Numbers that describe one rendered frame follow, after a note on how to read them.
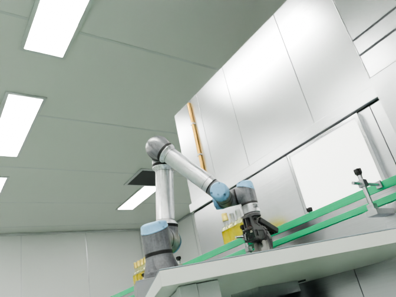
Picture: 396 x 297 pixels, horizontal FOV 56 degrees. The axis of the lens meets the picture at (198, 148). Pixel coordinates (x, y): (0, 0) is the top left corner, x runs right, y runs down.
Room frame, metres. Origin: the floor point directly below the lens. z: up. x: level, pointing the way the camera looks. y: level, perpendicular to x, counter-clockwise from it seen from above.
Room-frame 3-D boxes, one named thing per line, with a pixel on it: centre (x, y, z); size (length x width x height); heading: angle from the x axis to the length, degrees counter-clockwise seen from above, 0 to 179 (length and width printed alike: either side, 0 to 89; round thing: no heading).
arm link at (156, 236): (1.58, 0.25, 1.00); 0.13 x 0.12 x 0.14; 171
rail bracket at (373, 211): (1.29, -0.55, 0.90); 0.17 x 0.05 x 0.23; 129
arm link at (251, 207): (1.64, -0.17, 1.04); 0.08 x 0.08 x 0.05
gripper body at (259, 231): (1.64, -0.17, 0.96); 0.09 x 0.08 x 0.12; 130
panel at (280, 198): (1.85, -0.44, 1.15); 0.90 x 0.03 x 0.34; 39
